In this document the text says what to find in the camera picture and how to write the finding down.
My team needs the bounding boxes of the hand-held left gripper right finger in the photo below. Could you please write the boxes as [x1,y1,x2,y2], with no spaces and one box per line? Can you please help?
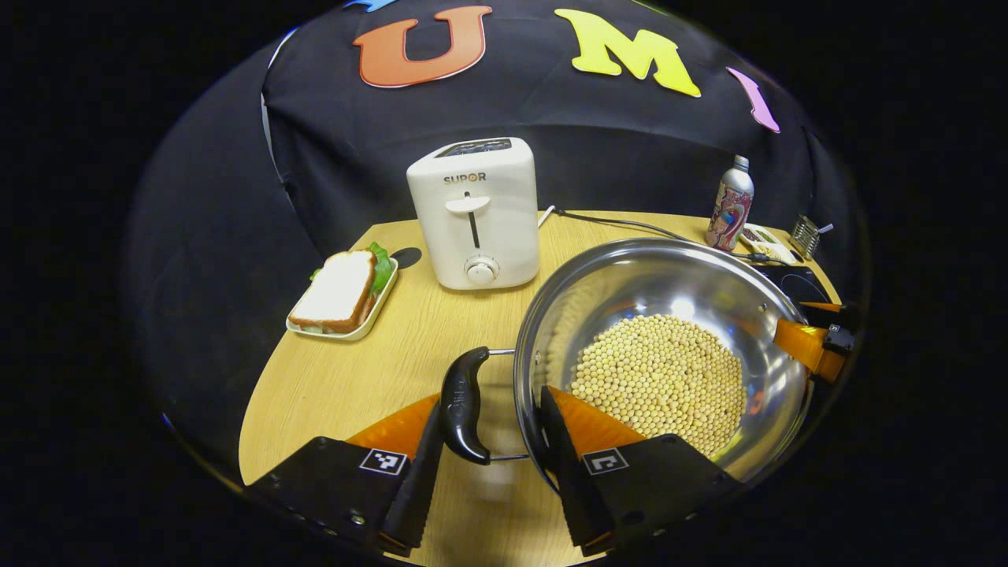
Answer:
[539,386,745,556]

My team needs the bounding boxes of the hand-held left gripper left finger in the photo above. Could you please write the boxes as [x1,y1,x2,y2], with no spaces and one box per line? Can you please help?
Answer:
[244,394,446,556]

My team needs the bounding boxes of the black induction cooktop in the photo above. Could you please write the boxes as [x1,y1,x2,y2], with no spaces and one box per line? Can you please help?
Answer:
[756,264,842,316]

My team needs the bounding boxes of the steel pot with black handles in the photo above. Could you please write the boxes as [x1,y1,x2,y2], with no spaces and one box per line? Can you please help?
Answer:
[439,238,816,493]

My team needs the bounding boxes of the metal mesh holder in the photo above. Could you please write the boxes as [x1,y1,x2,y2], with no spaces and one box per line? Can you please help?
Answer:
[790,214,821,261]

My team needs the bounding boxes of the white divided dish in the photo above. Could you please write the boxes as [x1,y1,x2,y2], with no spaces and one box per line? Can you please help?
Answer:
[740,223,798,265]

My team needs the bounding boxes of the silver drink bottle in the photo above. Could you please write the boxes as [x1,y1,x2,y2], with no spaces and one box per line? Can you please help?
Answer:
[706,155,755,253]

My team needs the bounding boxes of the pale green sandwich tray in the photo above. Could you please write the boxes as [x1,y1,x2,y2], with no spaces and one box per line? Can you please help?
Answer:
[285,256,400,342]

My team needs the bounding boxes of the white bread sandwich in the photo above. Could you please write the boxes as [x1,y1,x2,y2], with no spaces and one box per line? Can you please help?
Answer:
[289,243,393,334]

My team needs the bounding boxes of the black backdrop cloth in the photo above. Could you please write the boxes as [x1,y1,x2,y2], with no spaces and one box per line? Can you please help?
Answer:
[126,0,867,473]

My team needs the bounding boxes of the white toaster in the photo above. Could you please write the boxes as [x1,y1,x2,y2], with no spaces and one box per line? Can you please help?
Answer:
[406,138,542,291]

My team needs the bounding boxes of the black power cable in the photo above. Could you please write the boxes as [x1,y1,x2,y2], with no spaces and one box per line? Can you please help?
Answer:
[554,208,782,265]

